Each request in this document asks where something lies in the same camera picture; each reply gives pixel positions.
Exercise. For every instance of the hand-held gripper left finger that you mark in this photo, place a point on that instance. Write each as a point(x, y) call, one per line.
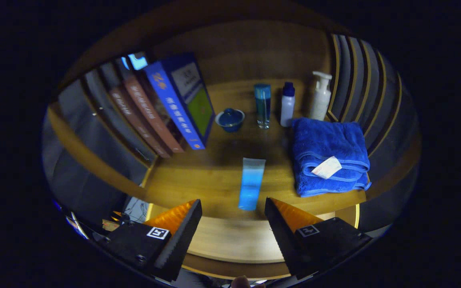
point(180, 240)

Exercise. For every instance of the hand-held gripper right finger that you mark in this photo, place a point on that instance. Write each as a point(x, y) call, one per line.
point(284, 240)

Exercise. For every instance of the wooden drawer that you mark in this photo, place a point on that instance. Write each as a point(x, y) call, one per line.
point(234, 240)

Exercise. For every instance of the blue squeeze tube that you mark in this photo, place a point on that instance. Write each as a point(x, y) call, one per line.
point(251, 184)

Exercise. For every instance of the wooden countertop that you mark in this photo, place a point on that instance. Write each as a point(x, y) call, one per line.
point(222, 168)

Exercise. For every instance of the wooden cabinet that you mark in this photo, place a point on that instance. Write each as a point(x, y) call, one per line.
point(254, 52)

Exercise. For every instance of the black device with orange parts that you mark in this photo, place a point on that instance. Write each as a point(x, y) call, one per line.
point(110, 226)

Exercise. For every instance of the folded blue towel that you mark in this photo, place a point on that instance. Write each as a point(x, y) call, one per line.
point(326, 148)

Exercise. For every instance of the brown book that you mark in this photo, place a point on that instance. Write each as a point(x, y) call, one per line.
point(154, 116)
point(142, 128)

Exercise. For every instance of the blue lidded cup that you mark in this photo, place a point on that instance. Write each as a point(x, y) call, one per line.
point(230, 119)

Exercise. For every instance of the white bottle with blue cap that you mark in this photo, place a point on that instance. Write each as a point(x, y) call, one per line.
point(287, 108)

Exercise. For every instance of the blue book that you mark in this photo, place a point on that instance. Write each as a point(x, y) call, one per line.
point(174, 108)

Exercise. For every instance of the teal glass bottle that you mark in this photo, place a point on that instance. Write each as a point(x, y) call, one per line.
point(262, 106)

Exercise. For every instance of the white pump bottle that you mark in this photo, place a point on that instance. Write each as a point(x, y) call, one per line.
point(320, 100)

